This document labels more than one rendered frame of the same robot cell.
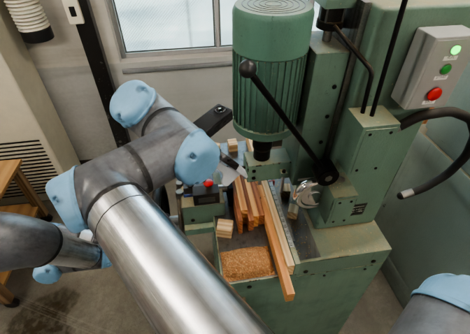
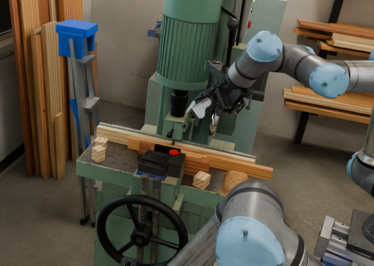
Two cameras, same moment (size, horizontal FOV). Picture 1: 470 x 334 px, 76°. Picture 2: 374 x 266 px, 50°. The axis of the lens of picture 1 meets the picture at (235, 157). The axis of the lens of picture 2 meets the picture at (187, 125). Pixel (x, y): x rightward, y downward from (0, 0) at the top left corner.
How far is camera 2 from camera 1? 117 cm
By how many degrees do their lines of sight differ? 61
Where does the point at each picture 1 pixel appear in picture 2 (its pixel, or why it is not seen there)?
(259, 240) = (217, 172)
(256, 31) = (213, 3)
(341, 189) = not seen: hidden behind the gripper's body
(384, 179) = not seen: hidden behind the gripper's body
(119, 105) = (272, 45)
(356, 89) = (226, 32)
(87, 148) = not seen: outside the picture
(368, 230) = (217, 143)
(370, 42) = (231, 1)
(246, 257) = (237, 176)
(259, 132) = (203, 80)
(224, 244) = (212, 188)
